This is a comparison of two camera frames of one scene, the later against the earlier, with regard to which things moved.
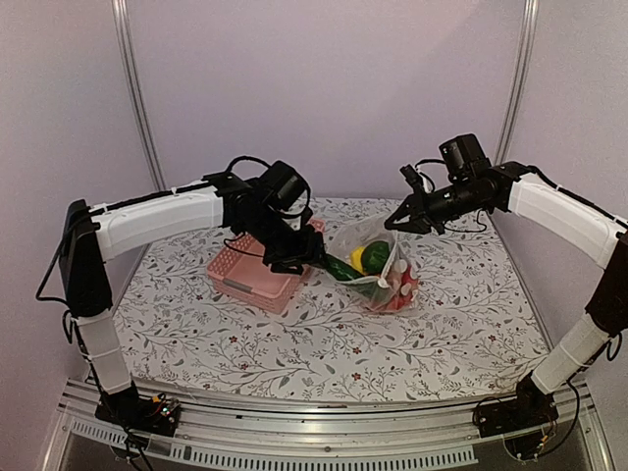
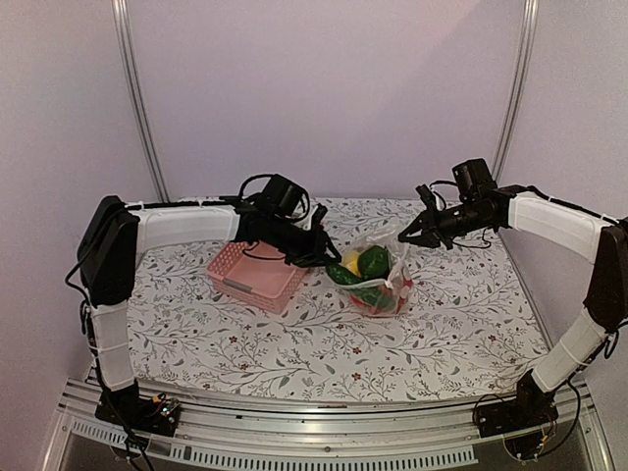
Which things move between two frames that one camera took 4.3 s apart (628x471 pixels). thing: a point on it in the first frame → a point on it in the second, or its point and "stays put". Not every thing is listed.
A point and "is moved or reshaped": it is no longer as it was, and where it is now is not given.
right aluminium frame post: x=518 y=82 stays put
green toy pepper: x=374 y=256 is moved or reshaped
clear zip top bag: x=365 y=258 is moved or reshaped
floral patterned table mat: x=471 y=324 stays put
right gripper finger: x=412 y=206 → x=417 y=232
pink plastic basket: x=241 y=273 stays put
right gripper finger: x=414 y=226 → x=425 y=241
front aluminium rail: x=320 y=437 stays put
